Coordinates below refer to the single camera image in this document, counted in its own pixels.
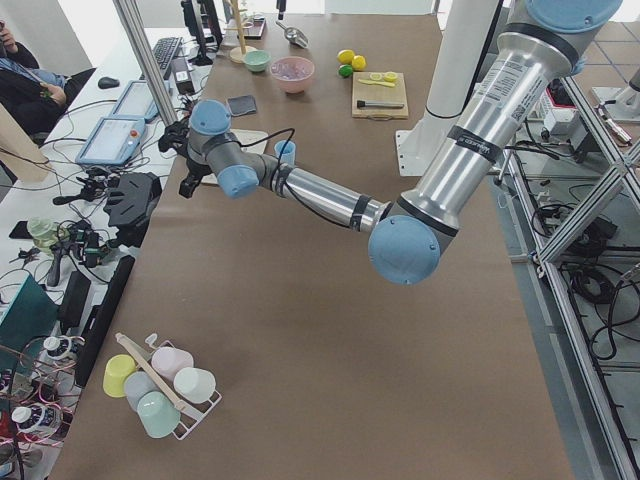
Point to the sage green plastic cup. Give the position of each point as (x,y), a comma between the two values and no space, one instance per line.
(158,415)

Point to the teach pendant tablet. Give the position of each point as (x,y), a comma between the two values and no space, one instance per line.
(113,141)
(136,100)

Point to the cream rabbit tray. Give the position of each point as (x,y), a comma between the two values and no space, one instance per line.
(240,137)

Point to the blue plastic cup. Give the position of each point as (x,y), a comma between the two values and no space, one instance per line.
(285,151)

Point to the clear ice cubes pile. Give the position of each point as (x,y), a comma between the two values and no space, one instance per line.
(291,71)

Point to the seated person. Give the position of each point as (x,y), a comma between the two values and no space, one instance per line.
(36,98)

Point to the long black bar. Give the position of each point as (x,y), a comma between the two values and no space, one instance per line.
(101,324)

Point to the copper wire bottle rack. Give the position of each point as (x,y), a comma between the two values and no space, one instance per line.
(29,375)

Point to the white wire cup rack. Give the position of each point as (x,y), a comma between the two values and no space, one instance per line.
(194,414)

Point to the steel muddler black tip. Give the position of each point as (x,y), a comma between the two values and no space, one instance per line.
(361,104)

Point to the mint green bowl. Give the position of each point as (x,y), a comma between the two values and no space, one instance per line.
(257,61)

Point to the green lime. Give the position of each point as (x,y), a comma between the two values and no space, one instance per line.
(345,71)

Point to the grey folded cloth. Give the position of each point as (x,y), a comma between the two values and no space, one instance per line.
(242,105)

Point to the black keyboard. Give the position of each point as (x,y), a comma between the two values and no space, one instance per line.
(165,51)

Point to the steel ice scoop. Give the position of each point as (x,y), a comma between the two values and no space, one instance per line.
(294,35)

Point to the oolong tea bottle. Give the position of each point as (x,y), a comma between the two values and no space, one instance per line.
(38,419)
(63,348)

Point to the pink bowl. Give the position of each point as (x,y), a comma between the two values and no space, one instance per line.
(296,86)

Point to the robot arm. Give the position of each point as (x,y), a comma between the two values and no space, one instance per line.
(542,41)

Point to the white plastic cup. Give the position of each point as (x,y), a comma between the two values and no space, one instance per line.
(194,384)

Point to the whole lemon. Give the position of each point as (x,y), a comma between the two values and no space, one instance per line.
(345,56)
(358,63)

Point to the yellow plastic knife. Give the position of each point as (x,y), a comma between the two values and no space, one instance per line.
(376,82)

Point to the yellow plastic cup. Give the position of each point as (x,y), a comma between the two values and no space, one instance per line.
(118,368)

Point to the right oolong tea bottle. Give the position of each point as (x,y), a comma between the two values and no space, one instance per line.
(63,348)

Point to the aluminium frame post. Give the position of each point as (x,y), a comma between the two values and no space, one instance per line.
(132,23)

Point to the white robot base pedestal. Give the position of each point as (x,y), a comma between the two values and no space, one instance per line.
(467,51)

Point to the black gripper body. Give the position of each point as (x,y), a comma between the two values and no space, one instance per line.
(195,169)

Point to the left oolong tea bottle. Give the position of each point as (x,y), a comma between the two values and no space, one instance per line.
(38,419)

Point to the pink plastic cup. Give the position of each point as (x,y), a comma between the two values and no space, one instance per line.
(167,361)

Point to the wooden mug tree stand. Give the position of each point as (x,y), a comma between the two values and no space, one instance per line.
(238,54)

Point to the wooden cutting board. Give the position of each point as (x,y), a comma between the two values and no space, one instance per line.
(379,93)

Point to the lemon half lower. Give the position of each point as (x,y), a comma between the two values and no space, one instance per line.
(389,76)

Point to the grey plastic cup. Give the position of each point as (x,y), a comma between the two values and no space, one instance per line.
(136,386)

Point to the black computer mouse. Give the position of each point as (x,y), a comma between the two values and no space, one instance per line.
(108,83)

